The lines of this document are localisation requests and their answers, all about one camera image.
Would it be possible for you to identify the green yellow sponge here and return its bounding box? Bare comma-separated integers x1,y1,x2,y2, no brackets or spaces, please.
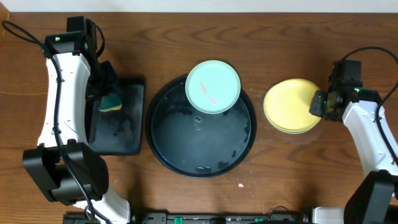
99,93,122,112

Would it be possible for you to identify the yellow plate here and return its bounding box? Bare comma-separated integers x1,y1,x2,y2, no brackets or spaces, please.
263,78,320,134

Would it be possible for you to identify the light blue plate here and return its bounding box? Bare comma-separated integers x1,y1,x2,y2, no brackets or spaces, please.
185,60,241,114

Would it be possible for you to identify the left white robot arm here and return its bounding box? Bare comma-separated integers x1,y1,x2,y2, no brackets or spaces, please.
22,16,131,223

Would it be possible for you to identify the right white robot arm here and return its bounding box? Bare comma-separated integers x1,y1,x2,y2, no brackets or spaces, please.
309,60,397,223

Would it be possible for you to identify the black rectangular tray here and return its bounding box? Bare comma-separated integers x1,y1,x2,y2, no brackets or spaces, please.
85,78,145,156

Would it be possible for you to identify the black round tray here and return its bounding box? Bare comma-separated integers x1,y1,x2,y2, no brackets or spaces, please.
146,77,257,178

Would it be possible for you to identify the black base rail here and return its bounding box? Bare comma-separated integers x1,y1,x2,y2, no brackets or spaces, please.
62,205,312,224

